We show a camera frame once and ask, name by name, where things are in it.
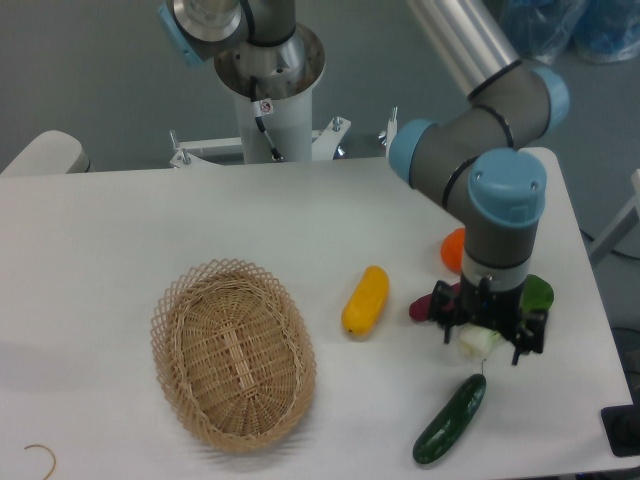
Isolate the black pedestal cable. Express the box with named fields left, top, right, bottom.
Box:
left=248, top=74, right=285, bottom=163

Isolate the blue plastic bag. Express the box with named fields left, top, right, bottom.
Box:
left=499, top=1, right=639, bottom=64

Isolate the yellow mango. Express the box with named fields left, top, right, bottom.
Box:
left=341, top=265, right=390, bottom=338

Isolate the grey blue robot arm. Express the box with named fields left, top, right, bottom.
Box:
left=158, top=1, right=570, bottom=356

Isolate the white chair armrest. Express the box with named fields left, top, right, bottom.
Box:
left=1, top=130, right=93, bottom=178

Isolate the green bok choy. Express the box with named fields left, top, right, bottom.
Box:
left=458, top=274, right=555, bottom=360

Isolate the purple sweet potato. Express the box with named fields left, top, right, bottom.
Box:
left=409, top=280, right=460, bottom=322

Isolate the tan rubber band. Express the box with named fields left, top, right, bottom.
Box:
left=23, top=443, right=58, bottom=478

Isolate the orange tangerine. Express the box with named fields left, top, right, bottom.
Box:
left=440, top=228, right=465, bottom=274

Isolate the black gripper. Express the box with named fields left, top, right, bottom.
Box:
left=428, top=275, right=549, bottom=365

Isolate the woven wicker basket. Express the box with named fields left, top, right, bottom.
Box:
left=150, top=259, right=316, bottom=453

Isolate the black device at table edge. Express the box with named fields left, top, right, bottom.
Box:
left=601, top=405, right=639, bottom=458

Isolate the green cucumber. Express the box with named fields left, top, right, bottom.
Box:
left=412, top=373, right=487, bottom=465

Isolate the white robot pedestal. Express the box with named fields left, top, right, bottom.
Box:
left=170, top=24, right=351, bottom=168

